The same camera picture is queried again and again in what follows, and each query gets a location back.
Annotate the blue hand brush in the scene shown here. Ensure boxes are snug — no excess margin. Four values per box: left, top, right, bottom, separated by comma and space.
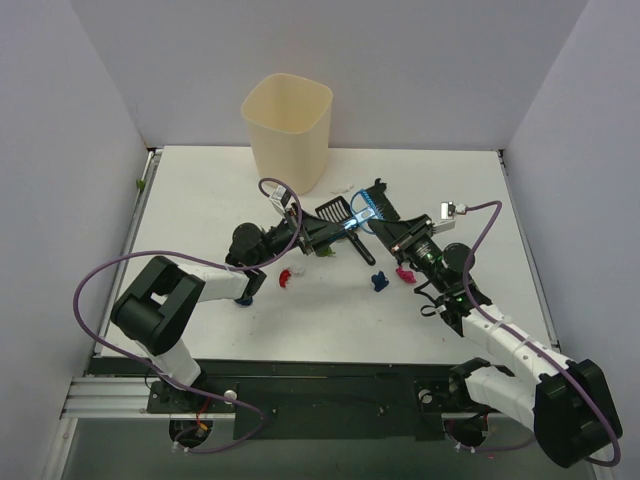
341, 189, 392, 235

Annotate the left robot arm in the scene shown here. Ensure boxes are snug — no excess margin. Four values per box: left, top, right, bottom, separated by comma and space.
110, 207, 347, 412

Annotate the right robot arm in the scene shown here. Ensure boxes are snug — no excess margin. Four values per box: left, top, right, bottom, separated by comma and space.
362, 181, 623, 468

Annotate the white paper scrap near bin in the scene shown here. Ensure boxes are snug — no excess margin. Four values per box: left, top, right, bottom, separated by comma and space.
331, 183, 355, 195

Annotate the black slotted dustpan scoop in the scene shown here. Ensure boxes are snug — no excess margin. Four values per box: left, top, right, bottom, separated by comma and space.
315, 195, 376, 266

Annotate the white paper scrap by red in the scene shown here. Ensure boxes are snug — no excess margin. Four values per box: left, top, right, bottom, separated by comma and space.
288, 264, 305, 275

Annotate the dark blue scrap centre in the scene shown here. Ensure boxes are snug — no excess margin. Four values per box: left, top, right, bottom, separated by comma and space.
371, 271, 390, 293

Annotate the cream plastic waste bin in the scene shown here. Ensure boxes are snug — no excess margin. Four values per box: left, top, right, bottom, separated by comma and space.
241, 73, 333, 194

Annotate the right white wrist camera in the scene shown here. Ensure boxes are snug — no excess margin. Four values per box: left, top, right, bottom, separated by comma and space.
433, 202, 468, 234

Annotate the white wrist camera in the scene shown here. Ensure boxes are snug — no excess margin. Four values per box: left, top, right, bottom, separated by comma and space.
433, 202, 468, 234
269, 185, 291, 212

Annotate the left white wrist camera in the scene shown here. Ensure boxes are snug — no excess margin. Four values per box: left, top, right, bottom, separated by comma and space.
269, 185, 291, 212

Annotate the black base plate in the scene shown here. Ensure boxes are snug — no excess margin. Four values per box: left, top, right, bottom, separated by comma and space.
144, 357, 506, 444

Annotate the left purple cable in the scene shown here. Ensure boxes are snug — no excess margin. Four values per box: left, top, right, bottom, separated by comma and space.
72, 177, 304, 454

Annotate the purple cable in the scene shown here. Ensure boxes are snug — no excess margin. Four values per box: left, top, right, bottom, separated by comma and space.
72, 177, 304, 454
449, 200, 624, 466

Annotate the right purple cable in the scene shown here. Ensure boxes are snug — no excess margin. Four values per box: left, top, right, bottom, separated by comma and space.
449, 200, 624, 466

